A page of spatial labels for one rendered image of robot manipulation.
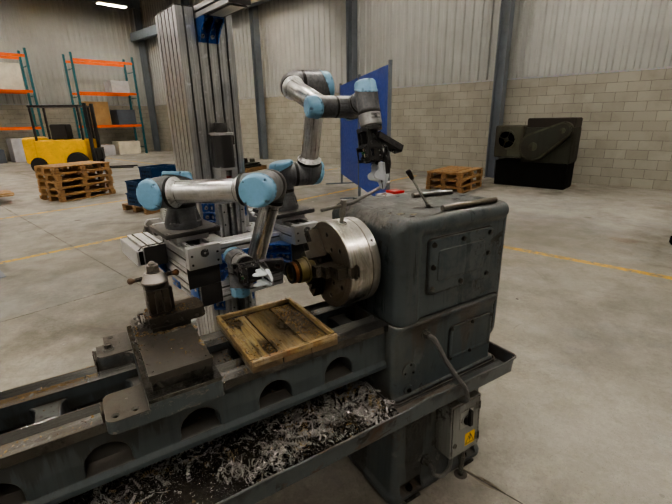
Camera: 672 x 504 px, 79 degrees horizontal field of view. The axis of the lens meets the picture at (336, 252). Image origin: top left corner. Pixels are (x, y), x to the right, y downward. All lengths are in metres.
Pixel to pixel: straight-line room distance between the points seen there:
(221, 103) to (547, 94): 10.12
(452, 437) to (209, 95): 1.81
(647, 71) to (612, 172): 2.09
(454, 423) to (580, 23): 10.51
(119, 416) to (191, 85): 1.36
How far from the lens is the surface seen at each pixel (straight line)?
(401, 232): 1.37
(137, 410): 1.20
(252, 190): 1.44
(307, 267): 1.40
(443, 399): 1.71
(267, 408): 1.41
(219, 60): 2.06
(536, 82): 11.67
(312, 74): 1.86
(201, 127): 1.98
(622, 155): 11.24
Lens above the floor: 1.58
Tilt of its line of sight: 18 degrees down
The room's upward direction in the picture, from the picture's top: 1 degrees counter-clockwise
